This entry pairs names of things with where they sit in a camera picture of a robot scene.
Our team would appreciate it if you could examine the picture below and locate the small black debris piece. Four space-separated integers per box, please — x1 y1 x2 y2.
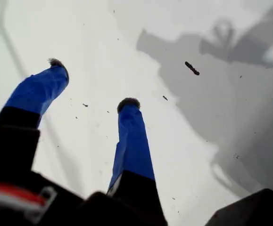
184 61 200 76

